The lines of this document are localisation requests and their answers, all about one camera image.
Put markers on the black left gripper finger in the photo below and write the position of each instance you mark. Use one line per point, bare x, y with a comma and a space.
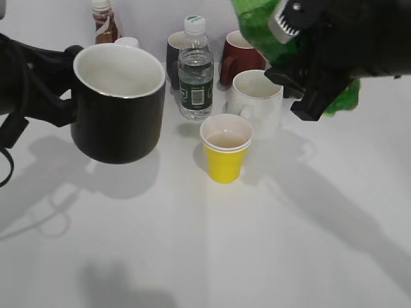
50, 108
61, 73

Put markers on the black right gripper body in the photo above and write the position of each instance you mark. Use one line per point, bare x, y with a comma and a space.
352, 38

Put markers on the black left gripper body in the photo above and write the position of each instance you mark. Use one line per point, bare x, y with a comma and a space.
27, 73

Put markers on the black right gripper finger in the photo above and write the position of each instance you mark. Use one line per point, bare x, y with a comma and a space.
297, 81
326, 96

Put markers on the black ceramic mug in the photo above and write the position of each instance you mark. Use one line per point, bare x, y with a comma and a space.
118, 94

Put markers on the green plastic soda bottle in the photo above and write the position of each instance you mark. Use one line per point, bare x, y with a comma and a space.
253, 16

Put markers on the white ceramic mug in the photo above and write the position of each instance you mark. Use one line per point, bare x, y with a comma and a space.
254, 97

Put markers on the dark red mug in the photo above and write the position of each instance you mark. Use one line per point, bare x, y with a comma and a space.
238, 56

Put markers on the dark grey mug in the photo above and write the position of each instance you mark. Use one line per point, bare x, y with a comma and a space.
174, 44

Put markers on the brown coffee drink bottle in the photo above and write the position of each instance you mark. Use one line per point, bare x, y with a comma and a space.
106, 27

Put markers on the white blueberry yogurt carton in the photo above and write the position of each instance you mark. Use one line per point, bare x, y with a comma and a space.
127, 41

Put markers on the yellow paper cup stack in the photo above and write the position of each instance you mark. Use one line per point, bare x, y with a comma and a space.
226, 139

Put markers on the clear water bottle green label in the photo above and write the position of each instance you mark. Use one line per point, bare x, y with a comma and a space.
195, 70

